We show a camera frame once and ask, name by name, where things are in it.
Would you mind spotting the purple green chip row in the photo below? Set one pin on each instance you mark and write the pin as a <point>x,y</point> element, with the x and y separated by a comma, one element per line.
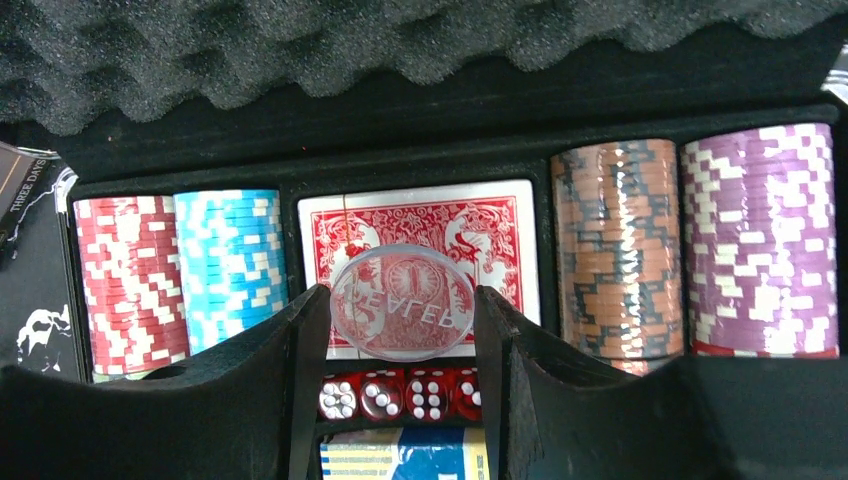
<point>760,242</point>

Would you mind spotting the black poker chip case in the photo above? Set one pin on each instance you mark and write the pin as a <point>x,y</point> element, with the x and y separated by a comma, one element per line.
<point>315,97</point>

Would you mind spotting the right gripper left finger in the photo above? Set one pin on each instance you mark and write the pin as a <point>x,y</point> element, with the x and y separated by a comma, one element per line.
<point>243,409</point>

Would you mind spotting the red playing card deck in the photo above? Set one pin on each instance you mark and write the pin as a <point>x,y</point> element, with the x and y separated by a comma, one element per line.
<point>486,228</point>

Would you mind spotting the blue playing card deck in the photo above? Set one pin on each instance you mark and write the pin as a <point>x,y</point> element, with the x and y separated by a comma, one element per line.
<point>411,453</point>

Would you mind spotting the clear dealer button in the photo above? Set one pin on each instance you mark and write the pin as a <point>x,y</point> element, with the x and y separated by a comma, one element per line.
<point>402,303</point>

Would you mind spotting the brown chip row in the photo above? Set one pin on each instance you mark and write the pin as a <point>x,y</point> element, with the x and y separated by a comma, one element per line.
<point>619,252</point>

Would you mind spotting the red green chip row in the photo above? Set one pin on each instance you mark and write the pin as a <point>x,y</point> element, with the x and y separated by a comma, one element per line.
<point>131,284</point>

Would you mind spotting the blue grey chip row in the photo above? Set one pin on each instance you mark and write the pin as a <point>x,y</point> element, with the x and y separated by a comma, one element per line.
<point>232,262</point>

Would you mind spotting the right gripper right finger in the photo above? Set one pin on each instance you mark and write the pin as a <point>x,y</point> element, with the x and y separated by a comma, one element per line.
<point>552,412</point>

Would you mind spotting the red die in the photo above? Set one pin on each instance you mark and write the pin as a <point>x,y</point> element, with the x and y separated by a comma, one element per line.
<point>466,394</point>
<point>381,395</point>
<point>339,396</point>
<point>428,394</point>

